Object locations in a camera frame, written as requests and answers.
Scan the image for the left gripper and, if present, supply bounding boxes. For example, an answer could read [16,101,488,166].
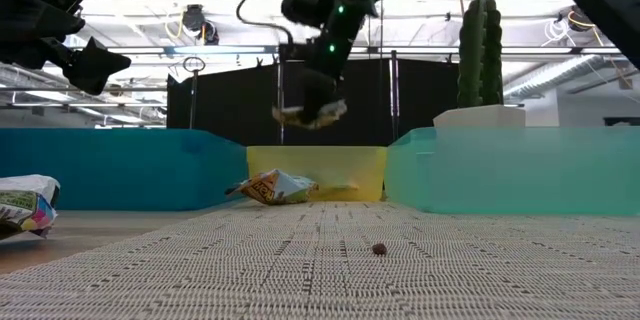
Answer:
[0,0,133,96]

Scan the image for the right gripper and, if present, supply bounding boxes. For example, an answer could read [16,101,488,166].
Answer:
[298,0,376,125]

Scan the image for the silver blue granola bar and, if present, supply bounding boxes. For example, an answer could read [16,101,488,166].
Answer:
[0,174,62,240]

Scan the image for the yellow plastic tray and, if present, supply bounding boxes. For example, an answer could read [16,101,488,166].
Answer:
[246,145,389,204]

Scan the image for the black partition screen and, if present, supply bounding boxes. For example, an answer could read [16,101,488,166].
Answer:
[166,58,461,147]

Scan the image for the blue plastic tray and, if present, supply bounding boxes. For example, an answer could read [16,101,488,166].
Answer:
[0,127,250,212]

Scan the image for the white hexagonal pot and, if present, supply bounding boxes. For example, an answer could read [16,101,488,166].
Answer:
[432,104,527,129]

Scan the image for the green cactus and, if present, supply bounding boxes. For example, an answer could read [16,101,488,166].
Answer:
[456,0,505,109]

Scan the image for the grey woven mat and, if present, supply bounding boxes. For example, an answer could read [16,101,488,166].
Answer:
[0,201,640,320]

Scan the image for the green plastic tray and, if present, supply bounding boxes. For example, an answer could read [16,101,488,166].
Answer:
[383,126,640,217]

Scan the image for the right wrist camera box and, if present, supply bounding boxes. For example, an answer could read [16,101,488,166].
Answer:
[280,0,329,29]

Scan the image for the black ring-topped pole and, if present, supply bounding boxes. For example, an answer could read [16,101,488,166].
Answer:
[181,55,207,130]

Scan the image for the black overhead camera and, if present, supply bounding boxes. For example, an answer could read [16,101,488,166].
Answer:
[180,3,221,47]

